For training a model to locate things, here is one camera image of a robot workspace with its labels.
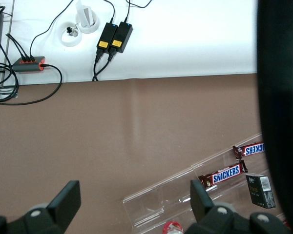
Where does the coiled black cable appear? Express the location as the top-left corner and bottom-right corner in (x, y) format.
(0, 62), (20, 101)

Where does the gray metal table rail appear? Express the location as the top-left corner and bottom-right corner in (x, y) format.
(1, 0), (16, 86)

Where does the black adapter mains cord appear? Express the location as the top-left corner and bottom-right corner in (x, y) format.
(92, 47), (105, 82)
(94, 47), (117, 82)

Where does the gray orange usb hub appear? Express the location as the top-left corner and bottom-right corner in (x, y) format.
(12, 56), (46, 73)

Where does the black power adapter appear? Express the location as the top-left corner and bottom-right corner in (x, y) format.
(96, 22), (119, 51)
(110, 21), (134, 54)

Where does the silver metal bracket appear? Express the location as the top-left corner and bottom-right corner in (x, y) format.
(0, 86), (19, 99)

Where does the small black clip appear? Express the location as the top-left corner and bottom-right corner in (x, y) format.
(66, 26), (79, 38)

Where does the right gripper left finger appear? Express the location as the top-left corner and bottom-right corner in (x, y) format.
(0, 180), (82, 234)

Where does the black usb cable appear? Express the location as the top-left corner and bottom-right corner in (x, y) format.
(8, 35), (30, 63)
(11, 36), (36, 63)
(5, 33), (25, 63)

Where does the small black carton box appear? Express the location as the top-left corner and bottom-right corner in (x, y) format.
(245, 172), (276, 209)

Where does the Snickers chocolate bar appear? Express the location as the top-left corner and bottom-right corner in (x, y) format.
(232, 142), (266, 160)
(198, 159), (249, 191)

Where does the thick black camera cable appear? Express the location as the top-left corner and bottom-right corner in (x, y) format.
(255, 0), (293, 234)

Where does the brown tablecloth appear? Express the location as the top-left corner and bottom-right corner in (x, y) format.
(0, 73), (268, 234)

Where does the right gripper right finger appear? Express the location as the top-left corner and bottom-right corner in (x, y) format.
(185, 179), (293, 234)

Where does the thin adapter output cable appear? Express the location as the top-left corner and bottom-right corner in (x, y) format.
(104, 0), (116, 24)
(125, 0), (131, 24)

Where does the clear acrylic stepped shelf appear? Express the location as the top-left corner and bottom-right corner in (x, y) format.
(123, 133), (288, 234)

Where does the thin black hub cable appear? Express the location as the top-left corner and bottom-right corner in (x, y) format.
(29, 0), (74, 59)

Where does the long looping black cable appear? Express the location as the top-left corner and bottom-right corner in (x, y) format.
(0, 63), (63, 106)

